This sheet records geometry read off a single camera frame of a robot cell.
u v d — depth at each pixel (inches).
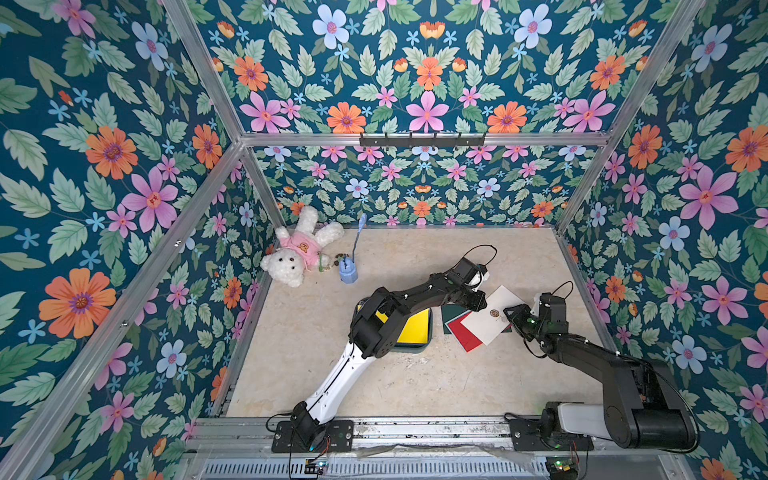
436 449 28.6
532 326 30.7
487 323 36.9
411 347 33.7
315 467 28.1
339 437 28.9
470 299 34.7
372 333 24.1
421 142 36.7
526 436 29.0
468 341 35.4
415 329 34.7
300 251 40.7
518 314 32.5
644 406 16.8
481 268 35.7
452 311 37.7
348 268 38.5
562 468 28.0
